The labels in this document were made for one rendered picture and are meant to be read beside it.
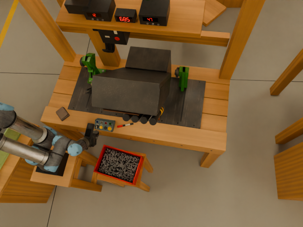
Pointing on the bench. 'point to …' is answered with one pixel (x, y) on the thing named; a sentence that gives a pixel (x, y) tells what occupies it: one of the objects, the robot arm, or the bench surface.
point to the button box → (105, 124)
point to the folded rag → (62, 113)
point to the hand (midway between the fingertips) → (97, 130)
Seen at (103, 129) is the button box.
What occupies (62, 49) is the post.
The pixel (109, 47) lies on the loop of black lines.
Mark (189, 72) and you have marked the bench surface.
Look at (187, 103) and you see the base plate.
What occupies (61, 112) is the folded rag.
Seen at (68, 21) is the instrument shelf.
